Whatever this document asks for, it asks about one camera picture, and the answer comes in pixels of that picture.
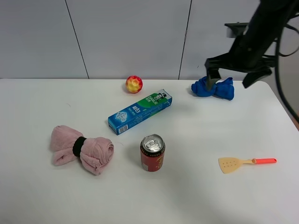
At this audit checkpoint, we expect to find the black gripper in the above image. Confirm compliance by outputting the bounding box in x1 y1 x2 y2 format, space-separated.
205 0 297 90

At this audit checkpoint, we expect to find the pink towel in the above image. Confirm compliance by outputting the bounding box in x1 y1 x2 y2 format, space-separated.
50 125 114 175

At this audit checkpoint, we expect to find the blue rolled towel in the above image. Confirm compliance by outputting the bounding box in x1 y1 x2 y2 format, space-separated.
191 77 235 100

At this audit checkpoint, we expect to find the red yellow ball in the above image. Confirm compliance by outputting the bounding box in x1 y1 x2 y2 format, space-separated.
125 76 143 94

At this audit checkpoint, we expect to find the red soda can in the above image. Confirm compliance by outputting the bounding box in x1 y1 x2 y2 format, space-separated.
140 134 165 172

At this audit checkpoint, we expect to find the blue green toothpaste box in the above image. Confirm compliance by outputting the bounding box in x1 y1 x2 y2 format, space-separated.
107 89 172 135

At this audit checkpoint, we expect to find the beige spatula red handle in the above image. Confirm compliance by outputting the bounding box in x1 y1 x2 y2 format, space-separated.
218 157 277 174

